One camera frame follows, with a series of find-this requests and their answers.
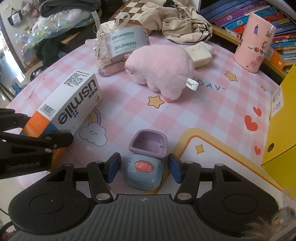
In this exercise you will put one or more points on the pearl ribbon hair bow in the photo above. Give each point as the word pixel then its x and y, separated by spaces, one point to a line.
pixel 103 34

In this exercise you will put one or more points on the pink plush toy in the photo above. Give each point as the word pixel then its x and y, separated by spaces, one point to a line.
pixel 163 68

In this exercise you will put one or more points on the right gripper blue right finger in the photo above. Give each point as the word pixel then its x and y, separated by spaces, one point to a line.
pixel 175 167

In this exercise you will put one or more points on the row of books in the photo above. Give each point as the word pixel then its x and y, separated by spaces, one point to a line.
pixel 232 17

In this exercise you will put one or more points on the blue purple toy car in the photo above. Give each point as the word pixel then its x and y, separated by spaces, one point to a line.
pixel 148 153

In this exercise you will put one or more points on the white usmile toothpaste box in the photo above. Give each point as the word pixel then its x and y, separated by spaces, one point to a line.
pixel 67 107

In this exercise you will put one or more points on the white squishy block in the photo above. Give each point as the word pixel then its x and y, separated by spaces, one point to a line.
pixel 201 53

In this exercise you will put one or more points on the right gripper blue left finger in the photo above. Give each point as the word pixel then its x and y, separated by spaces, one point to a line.
pixel 113 166

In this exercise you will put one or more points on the beige cloth bag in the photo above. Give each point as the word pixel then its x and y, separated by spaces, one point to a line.
pixel 177 20

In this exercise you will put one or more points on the iridescent plastic bag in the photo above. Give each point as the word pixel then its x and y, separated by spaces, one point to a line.
pixel 54 25

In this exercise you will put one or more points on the pink utility knife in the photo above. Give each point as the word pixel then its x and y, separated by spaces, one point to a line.
pixel 112 69

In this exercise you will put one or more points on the yellow cardboard box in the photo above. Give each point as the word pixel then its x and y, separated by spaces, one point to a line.
pixel 279 155

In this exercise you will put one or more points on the white delipizen tape roll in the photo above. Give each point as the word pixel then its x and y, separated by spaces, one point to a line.
pixel 126 40

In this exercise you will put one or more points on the pink sticker cylinder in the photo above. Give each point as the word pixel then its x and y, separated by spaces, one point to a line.
pixel 254 43

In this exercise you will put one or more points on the grey folded clothing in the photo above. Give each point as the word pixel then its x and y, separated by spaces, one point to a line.
pixel 49 7

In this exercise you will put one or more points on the wooden chess board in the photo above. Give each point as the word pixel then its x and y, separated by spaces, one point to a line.
pixel 134 10

